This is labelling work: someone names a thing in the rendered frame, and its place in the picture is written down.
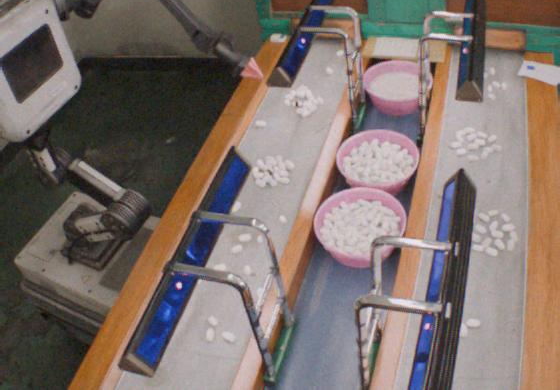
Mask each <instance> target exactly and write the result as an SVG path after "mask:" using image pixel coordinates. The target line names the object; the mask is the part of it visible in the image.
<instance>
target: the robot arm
mask: <svg viewBox="0 0 560 390"><path fill-rule="evenodd" d="M101 1H102V0H66V1H65V5H66V9H65V13H64V16H63V18H62V19H61V20H60V21H68V20H69V17H70V13H71V12H72V10H73V12H74V13H75V14H76V15H77V16H78V17H80V18H83V19H91V18H92V17H93V15H94V13H95V11H96V10H97V8H98V6H99V4H100V2H101ZM160 1H161V3H162V5H164V6H165V7H166V8H167V9H168V11H169V12H170V13H171V14H172V15H173V16H174V17H175V18H176V19H177V21H178V22H179V23H180V24H181V25H182V26H183V27H184V29H185V30H186V34H187V35H188V36H189V37H190V38H191V39H190V41H191V42H192V43H194V44H195V48H196V49H197V50H198V51H200V52H201V53H202V52H203V53H206V54H207V53H208V52H209V51H210V50H211V48H212V47H213V45H214V44H215V45H214V47H213V49H214V50H213V51H212V54H214V55H215V56H217V57H218V58H220V59H221V60H223V61H224V62H225V63H228V64H230V65H231V66H232V67H233V68H235V69H234V71H233V73H232V74H231V76H233V77H235V76H236V73H237V72H238V70H239V71H240V72H239V74H238V75H240V76H241V77H251V78H254V77H257V78H261V79H262V78H263V74H262V73H261V71H260V70H259V68H258V66H257V64H256V62H255V60H254V58H251V57H250V58H249V59H247V58H248V56H249V54H250V53H251V52H250V51H249V50H248V51H247V52H246V53H245V55H244V56H243V55H242V54H240V53H239V52H238V51H237V50H235V49H234V48H232V47H233V46H234V45H235V43H236V37H235V36H234V34H232V33H225V32H224V31H221V33H220V34H218V33H217V32H215V31H214V30H213V29H212V28H211V27H209V26H208V25H206V23H205V22H204V21H203V20H201V19H199V18H197V17H196V16H195V15H194V13H193V12H191V10H190V9H189V8H188V7H187V6H186V5H185V4H184V3H183V1H182V0H160ZM214 39H215V40H214ZM213 40H214V42H213ZM212 42H213V43H212ZM211 43H212V44H211ZM210 45H211V46H210ZM209 46H210V47H209ZM249 69H251V70H253V71H254V72H255V73H254V72H253V71H251V70H249ZM256 73H257V74H256Z"/></svg>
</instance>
